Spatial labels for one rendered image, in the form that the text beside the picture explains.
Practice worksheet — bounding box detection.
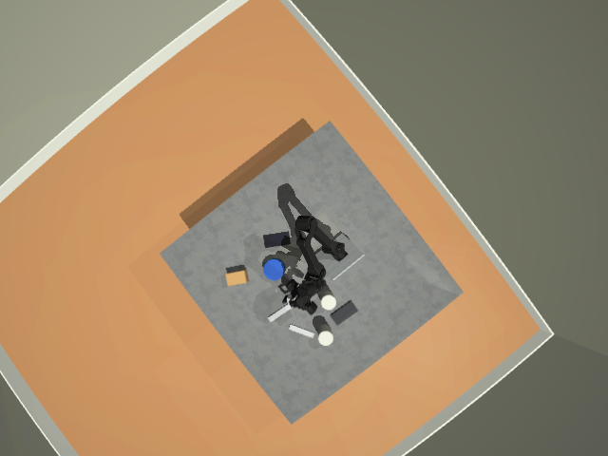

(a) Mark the blue short cylinder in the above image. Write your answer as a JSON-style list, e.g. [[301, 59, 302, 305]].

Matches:
[[263, 258, 285, 280]]

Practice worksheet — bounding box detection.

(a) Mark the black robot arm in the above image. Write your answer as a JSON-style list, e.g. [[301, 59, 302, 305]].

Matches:
[[294, 216, 347, 311]]

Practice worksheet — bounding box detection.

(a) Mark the black flat bar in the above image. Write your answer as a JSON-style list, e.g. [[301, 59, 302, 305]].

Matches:
[[331, 301, 358, 326], [263, 232, 291, 248]]

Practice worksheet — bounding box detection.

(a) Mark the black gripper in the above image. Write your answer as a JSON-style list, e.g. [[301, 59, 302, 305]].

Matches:
[[286, 279, 317, 315]]

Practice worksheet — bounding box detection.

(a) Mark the white flat bar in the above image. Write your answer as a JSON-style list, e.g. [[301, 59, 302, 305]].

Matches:
[[267, 303, 292, 322], [289, 324, 314, 338]]

